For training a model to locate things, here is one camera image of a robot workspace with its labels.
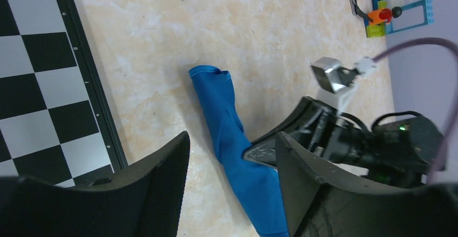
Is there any blue satin napkin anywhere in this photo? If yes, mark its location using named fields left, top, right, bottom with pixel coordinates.
left=188, top=65, right=289, bottom=236

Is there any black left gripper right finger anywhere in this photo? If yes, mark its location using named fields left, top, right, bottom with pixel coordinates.
left=275, top=132, right=457, bottom=236

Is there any black white checkerboard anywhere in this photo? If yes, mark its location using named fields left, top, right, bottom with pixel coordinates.
left=1, top=0, right=127, bottom=187

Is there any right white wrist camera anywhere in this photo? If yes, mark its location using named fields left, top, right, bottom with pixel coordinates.
left=311, top=57, right=378, bottom=114

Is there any colourful toy block set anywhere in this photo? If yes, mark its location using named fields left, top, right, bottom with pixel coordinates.
left=365, top=0, right=434, bottom=38

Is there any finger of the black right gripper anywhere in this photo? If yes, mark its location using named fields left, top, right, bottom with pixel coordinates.
left=243, top=96, right=339, bottom=168

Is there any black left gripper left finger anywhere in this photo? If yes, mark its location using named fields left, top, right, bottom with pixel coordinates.
left=1, top=131, right=190, bottom=236

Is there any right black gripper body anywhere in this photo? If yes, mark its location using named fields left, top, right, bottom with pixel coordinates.
left=314, top=112, right=444, bottom=188

